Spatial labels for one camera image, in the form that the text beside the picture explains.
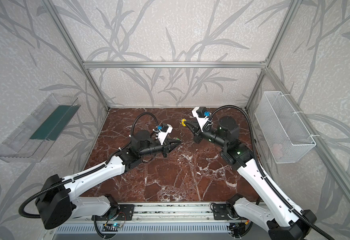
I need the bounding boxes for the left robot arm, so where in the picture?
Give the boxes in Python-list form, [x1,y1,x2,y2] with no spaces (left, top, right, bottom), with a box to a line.
[35,130,181,230]

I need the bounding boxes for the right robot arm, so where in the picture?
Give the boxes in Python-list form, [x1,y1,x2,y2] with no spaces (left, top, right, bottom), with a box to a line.
[182,116,316,240]

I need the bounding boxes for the small circuit board left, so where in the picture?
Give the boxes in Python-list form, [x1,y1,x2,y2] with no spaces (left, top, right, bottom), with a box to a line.
[102,223,125,232]

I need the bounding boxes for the small circuit board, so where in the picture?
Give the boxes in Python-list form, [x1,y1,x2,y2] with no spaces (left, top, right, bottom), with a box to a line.
[102,223,125,232]
[227,220,252,239]

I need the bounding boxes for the small circuit board right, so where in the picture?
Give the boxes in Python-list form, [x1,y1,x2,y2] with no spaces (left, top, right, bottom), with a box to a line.
[227,220,252,239]

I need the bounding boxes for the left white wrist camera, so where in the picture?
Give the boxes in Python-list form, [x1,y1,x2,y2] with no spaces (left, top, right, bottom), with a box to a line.
[153,123,173,145]

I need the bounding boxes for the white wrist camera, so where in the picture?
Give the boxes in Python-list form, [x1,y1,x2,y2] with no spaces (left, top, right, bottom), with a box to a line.
[153,123,173,145]
[191,107,212,132]

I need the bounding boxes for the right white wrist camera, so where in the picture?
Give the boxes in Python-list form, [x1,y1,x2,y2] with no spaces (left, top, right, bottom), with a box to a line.
[191,107,212,132]

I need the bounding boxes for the aluminium mounting rail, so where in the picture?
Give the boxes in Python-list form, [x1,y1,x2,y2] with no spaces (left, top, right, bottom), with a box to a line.
[44,201,298,224]

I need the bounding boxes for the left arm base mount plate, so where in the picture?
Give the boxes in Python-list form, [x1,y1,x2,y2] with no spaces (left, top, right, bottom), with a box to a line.
[92,204,135,222]

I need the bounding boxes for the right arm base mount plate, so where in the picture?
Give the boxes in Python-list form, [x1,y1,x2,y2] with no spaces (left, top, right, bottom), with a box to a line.
[210,203,247,221]

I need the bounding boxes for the white wire mesh basket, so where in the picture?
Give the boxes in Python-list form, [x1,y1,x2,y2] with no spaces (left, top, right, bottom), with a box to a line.
[255,91,316,164]

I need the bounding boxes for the aluminium frame horizontal bar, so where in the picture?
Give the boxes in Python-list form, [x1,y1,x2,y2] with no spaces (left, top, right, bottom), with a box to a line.
[83,61,266,69]

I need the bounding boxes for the clear plastic wall tray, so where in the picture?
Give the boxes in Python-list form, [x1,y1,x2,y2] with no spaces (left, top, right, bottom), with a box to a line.
[0,94,81,163]

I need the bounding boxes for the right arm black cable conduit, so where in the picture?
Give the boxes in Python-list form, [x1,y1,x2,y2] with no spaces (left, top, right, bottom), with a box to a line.
[210,104,336,240]

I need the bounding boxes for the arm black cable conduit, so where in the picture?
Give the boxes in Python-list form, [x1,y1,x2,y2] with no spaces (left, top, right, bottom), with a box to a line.
[18,112,159,219]
[210,104,336,240]

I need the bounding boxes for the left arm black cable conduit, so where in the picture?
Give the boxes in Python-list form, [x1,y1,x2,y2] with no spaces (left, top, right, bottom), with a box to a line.
[18,112,159,219]

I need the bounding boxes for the aluminium frame corner post right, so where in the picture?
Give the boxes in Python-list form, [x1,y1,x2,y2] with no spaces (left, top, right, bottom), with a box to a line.
[245,0,302,111]

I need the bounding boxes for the aluminium frame corner post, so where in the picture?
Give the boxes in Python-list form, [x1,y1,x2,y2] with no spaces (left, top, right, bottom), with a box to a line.
[42,0,110,111]
[245,0,302,111]

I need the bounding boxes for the aluminium frame corner post left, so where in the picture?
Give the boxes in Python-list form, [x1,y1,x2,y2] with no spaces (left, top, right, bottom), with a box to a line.
[42,0,110,111]

